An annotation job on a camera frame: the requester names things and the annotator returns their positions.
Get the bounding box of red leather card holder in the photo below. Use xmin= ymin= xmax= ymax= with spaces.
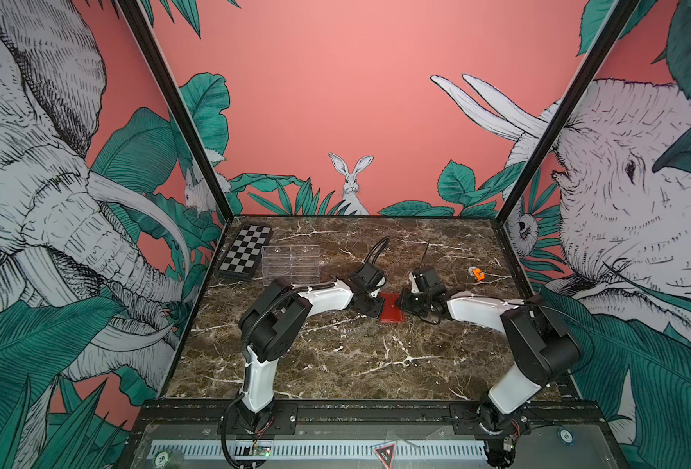
xmin=379 ymin=293 xmax=405 ymax=324

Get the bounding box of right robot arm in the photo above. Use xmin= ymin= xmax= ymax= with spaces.
xmin=398 ymin=266 xmax=583 ymax=435

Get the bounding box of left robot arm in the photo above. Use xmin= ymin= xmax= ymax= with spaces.
xmin=239 ymin=262 xmax=386 ymax=415

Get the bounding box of clear acrylic card display rack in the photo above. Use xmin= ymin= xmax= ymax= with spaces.
xmin=261 ymin=245 xmax=320 ymax=286

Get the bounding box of orange toy car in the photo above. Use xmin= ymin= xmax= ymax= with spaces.
xmin=468 ymin=267 xmax=485 ymax=281

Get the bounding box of folded black chess board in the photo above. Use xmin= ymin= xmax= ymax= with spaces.
xmin=218 ymin=223 xmax=272 ymax=281

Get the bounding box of red warning triangle sticker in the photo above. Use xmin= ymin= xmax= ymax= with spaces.
xmin=373 ymin=443 xmax=396 ymax=469

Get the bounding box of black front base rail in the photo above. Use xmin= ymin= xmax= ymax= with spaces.
xmin=132 ymin=399 xmax=609 ymax=438

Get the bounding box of black corner frame post right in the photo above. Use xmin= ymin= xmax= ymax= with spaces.
xmin=495 ymin=0 xmax=640 ymax=224

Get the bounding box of black corner frame post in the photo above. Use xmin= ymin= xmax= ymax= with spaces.
xmin=117 ymin=0 xmax=234 ymax=224
xmin=495 ymin=0 xmax=640 ymax=224

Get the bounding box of black corner frame post left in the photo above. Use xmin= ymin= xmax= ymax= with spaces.
xmin=117 ymin=0 xmax=234 ymax=224

